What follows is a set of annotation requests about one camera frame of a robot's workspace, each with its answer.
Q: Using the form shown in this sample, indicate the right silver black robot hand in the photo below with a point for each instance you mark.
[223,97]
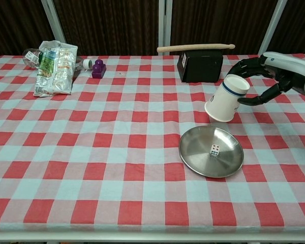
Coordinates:
[289,68]

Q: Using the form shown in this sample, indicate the white paper cup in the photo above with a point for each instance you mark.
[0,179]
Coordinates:
[223,101]

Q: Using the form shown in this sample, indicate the small white die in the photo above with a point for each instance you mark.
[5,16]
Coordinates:
[215,150]

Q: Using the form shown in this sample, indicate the round metal plate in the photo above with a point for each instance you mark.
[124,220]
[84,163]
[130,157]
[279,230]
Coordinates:
[198,157]

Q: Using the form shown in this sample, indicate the dark brown partition panel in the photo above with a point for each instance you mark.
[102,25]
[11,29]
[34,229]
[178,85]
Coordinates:
[218,23]
[15,25]
[302,25]
[111,25]

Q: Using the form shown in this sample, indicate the black cardboard box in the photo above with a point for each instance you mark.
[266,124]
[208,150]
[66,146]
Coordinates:
[203,68]

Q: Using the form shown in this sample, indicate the wooden drumstick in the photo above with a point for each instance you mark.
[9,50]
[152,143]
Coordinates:
[193,47]

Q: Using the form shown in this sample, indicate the purple toy building block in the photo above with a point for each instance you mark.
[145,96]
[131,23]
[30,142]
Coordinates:
[98,69]

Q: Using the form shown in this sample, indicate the red white checked tablecloth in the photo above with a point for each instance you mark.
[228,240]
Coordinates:
[104,157]

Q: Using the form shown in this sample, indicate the crumpled snack bag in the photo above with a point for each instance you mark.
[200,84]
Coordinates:
[56,73]

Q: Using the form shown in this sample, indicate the clear plastic bottle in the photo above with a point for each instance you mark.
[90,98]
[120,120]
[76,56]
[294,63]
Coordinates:
[30,58]

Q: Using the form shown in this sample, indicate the grey metal partition post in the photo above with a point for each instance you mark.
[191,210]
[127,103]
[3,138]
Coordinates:
[272,25]
[54,23]
[165,23]

